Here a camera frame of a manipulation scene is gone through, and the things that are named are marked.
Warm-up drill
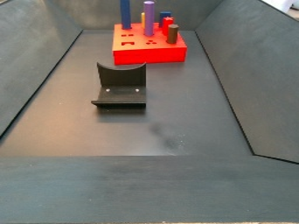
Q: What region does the red peg board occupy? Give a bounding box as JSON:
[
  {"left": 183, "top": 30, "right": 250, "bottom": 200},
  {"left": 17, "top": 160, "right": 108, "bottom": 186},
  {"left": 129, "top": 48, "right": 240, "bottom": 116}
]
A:
[{"left": 112, "top": 23, "right": 187, "bottom": 65}]

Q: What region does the black curved holder stand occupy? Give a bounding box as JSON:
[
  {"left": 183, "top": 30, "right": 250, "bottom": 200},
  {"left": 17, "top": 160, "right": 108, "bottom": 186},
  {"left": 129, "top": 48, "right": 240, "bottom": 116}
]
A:
[{"left": 91, "top": 64, "right": 145, "bottom": 107}]

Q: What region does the brown hexagonal peg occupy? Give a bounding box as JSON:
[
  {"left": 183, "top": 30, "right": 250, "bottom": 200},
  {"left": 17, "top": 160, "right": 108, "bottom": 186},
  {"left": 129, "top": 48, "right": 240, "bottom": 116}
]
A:
[{"left": 167, "top": 24, "right": 179, "bottom": 44}]

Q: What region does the red star peg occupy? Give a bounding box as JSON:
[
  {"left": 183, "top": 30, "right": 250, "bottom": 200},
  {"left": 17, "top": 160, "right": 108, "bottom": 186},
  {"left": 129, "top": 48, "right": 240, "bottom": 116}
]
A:
[{"left": 163, "top": 17, "right": 173, "bottom": 36}]

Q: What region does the yellow cylinder peg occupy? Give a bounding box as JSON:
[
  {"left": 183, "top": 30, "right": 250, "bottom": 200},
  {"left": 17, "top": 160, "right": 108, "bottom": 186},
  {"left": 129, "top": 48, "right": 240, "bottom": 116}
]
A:
[{"left": 140, "top": 12, "right": 145, "bottom": 29}]

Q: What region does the short blue arch peg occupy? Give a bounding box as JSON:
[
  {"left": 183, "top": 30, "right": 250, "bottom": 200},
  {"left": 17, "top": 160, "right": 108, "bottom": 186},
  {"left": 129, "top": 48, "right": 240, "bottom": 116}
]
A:
[{"left": 159, "top": 11, "right": 172, "bottom": 28}]

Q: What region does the purple cylinder peg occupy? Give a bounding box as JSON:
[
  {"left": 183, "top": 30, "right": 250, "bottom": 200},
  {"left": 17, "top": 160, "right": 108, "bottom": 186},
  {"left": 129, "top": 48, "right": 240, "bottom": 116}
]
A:
[{"left": 144, "top": 1, "right": 155, "bottom": 37}]

